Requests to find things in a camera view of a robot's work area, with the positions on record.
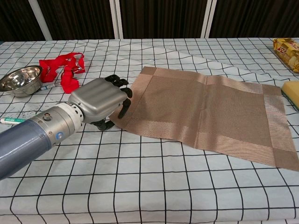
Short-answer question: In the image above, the white checkered tablecloth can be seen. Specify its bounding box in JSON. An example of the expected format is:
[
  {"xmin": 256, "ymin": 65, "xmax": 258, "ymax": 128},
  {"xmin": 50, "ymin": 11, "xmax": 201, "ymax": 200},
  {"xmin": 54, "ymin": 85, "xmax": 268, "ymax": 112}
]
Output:
[{"xmin": 0, "ymin": 37, "xmax": 299, "ymax": 224}]

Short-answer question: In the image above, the stainless steel bowl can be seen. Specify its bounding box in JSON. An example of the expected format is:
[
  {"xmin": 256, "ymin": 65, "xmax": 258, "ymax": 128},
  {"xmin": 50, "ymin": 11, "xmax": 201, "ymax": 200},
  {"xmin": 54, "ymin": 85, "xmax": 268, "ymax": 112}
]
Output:
[{"xmin": 0, "ymin": 65, "xmax": 44, "ymax": 98}]

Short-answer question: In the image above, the yellow sponge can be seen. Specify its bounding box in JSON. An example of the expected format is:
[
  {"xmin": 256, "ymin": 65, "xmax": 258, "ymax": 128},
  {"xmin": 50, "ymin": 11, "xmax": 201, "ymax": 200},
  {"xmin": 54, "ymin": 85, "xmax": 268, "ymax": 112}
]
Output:
[{"xmin": 281, "ymin": 80, "xmax": 299, "ymax": 105}]

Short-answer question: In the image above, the white partition frame post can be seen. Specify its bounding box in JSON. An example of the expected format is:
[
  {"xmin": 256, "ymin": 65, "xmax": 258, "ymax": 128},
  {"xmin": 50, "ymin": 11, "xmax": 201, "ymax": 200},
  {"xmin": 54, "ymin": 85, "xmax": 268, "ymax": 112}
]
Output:
[
  {"xmin": 28, "ymin": 0, "xmax": 52, "ymax": 41},
  {"xmin": 200, "ymin": 0, "xmax": 218, "ymax": 39},
  {"xmin": 111, "ymin": 0, "xmax": 124, "ymax": 39}
]

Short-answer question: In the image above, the yellow snack packet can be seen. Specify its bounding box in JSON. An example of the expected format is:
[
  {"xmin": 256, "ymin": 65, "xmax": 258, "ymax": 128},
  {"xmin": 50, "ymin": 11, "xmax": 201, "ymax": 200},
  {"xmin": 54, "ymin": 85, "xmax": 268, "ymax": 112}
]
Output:
[{"xmin": 272, "ymin": 37, "xmax": 299, "ymax": 70}]

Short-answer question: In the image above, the brown woven placemat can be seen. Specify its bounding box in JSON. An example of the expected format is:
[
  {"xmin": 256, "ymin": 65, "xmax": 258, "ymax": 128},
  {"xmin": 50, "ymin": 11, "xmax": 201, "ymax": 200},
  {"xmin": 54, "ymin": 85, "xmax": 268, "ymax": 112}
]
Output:
[{"xmin": 109, "ymin": 66, "xmax": 299, "ymax": 174}]

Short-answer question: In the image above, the green white marker red cap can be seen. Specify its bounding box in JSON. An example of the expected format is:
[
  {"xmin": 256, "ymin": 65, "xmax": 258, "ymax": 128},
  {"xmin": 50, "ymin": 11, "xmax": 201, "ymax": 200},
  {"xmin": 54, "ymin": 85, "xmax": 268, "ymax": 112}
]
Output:
[{"xmin": 0, "ymin": 116, "xmax": 27, "ymax": 126}]

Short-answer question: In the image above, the red ribbon lanyard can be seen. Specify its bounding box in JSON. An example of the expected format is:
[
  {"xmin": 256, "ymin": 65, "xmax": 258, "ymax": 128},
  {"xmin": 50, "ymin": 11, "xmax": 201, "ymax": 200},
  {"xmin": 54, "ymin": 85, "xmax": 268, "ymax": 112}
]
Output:
[{"xmin": 38, "ymin": 52, "xmax": 86, "ymax": 94}]

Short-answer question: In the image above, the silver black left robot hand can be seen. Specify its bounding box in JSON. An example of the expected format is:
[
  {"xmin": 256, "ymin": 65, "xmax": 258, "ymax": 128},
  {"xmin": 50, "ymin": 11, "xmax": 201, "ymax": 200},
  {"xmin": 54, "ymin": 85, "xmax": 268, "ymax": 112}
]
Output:
[{"xmin": 68, "ymin": 74, "xmax": 134, "ymax": 132}]

